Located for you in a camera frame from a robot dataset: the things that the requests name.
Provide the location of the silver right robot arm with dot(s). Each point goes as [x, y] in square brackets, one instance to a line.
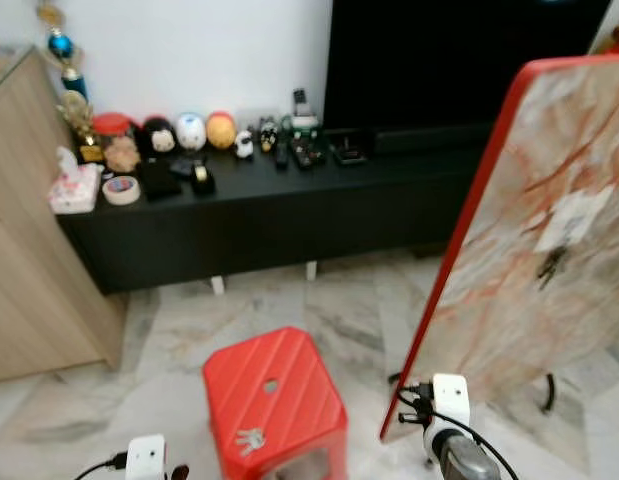
[464, 460]

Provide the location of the red plastic stool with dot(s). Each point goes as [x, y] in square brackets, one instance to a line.
[299, 410]

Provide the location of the white console leg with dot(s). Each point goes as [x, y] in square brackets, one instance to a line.
[311, 271]
[218, 286]

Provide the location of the light wooden cabinet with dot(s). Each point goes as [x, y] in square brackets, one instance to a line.
[39, 280]

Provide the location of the black metal table leg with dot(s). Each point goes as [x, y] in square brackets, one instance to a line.
[550, 395]

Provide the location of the black tv console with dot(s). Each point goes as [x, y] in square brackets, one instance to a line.
[289, 220]

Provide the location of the white tape roll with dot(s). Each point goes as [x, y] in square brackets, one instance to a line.
[109, 192]

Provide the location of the flat black case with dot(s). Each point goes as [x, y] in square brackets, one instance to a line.
[159, 180]

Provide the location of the black yellow tape dispenser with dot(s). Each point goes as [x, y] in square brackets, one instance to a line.
[201, 178]

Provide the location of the pink tissue box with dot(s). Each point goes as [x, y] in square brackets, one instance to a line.
[74, 190]

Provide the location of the marble table top red edge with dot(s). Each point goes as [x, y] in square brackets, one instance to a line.
[509, 330]

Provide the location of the dark key bunch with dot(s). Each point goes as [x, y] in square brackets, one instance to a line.
[551, 265]

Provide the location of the brown plush toy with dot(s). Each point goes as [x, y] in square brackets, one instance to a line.
[122, 155]

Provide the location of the slim black remote control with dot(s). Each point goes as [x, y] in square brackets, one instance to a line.
[281, 155]

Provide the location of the small white figurine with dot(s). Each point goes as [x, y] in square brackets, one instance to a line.
[244, 145]

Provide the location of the white blue round plush toy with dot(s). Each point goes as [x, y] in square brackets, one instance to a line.
[191, 130]

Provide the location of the orange round plush toy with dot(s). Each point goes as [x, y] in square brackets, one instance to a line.
[221, 130]

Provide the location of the black round plush toy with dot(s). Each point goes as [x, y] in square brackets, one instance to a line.
[154, 128]

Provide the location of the wide black remote control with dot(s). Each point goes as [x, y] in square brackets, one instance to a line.
[309, 153]

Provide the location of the black white figurine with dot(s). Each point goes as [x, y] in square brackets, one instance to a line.
[269, 133]

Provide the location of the red round lid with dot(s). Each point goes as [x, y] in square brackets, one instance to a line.
[114, 124]

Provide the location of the black box device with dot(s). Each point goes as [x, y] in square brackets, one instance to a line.
[349, 150]

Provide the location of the small gold trophy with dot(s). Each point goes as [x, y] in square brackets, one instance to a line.
[79, 115]

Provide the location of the green white toy figure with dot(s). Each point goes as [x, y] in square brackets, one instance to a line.
[304, 122]

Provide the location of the tall blue gold trophy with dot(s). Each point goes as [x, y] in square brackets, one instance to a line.
[61, 45]

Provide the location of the black television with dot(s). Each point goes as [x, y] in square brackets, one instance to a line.
[439, 60]

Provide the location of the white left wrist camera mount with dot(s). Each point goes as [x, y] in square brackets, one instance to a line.
[146, 460]

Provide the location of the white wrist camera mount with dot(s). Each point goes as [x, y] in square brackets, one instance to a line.
[146, 460]
[452, 400]

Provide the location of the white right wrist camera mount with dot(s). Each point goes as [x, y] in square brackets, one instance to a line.
[452, 400]

